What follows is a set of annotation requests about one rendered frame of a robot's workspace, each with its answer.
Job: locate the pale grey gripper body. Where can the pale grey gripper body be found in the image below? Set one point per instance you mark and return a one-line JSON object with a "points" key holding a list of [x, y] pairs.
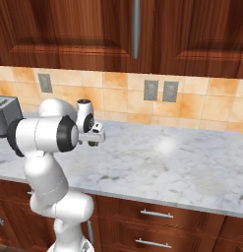
{"points": [[95, 136]]}

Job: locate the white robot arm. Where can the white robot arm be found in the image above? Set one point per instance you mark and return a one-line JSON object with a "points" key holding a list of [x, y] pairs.
{"points": [[44, 170]]}

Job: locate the brown wooden drawer front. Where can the brown wooden drawer front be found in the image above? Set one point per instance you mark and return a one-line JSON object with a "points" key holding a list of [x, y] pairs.
{"points": [[126, 210], [119, 238], [11, 188], [234, 234]]}

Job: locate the grey toaster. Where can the grey toaster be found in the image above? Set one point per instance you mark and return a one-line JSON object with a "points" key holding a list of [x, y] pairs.
{"points": [[7, 113]]}

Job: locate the grey wall socket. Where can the grey wall socket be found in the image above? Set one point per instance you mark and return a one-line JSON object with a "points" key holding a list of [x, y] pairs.
{"points": [[45, 83], [151, 90], [170, 91]]}

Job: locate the brown wooden wall cupboard door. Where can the brown wooden wall cupboard door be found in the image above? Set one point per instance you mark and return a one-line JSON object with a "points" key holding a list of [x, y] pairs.
{"points": [[67, 32], [198, 36]]}

